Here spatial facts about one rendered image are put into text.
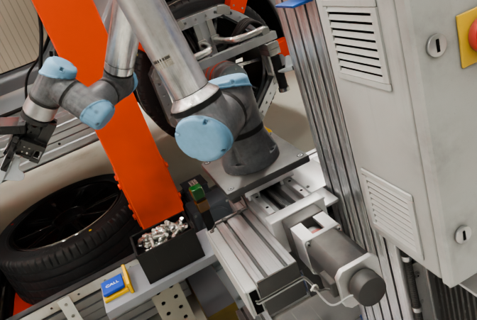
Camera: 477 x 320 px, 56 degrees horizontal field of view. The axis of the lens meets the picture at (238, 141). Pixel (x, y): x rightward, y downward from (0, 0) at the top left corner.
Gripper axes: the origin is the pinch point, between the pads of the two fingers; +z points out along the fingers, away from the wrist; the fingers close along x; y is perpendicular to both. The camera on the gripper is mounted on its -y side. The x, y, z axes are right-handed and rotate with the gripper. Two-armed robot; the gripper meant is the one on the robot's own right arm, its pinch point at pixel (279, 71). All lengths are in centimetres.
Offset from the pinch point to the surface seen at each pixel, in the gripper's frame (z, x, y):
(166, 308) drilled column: 76, 28, -50
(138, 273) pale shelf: 79, 21, -38
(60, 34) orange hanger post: 68, 10, 41
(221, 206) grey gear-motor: 39, -6, -45
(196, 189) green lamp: 51, 25, -17
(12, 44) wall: 118, -433, 24
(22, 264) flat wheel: 118, -16, -34
